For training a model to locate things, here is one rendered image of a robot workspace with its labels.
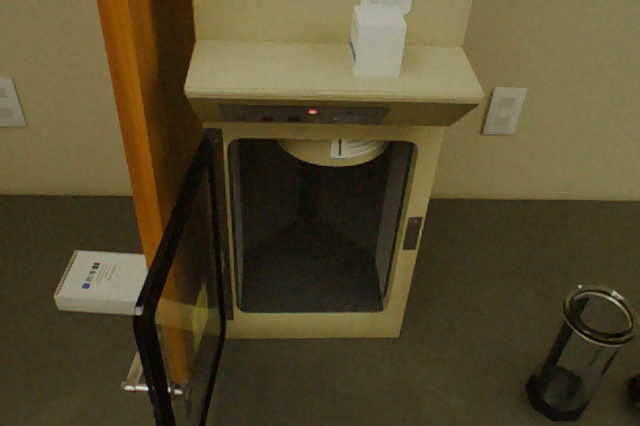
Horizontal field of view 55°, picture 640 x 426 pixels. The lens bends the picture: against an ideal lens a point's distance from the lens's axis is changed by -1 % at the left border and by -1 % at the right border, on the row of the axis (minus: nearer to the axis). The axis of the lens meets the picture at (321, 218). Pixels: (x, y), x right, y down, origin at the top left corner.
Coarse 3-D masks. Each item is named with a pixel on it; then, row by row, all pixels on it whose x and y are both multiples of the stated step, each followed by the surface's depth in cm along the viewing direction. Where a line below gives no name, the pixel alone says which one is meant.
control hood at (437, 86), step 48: (240, 48) 71; (288, 48) 71; (336, 48) 72; (432, 48) 73; (192, 96) 64; (240, 96) 65; (288, 96) 65; (336, 96) 65; (384, 96) 65; (432, 96) 66; (480, 96) 66
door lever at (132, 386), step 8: (136, 352) 75; (136, 360) 74; (136, 368) 73; (128, 376) 72; (136, 376) 72; (128, 384) 71; (136, 384) 72; (144, 384) 72; (128, 392) 71; (136, 392) 72; (144, 392) 71
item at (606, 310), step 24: (576, 288) 93; (600, 288) 93; (576, 312) 96; (600, 312) 95; (624, 312) 91; (552, 336) 97; (576, 336) 89; (600, 336) 86; (624, 336) 86; (552, 360) 96; (576, 360) 91; (600, 360) 90; (552, 384) 97; (576, 384) 94; (576, 408) 99
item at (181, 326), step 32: (192, 160) 74; (192, 224) 74; (160, 256) 62; (192, 256) 75; (192, 288) 77; (160, 320) 63; (192, 320) 79; (192, 352) 80; (192, 384) 82; (160, 416) 67; (192, 416) 84
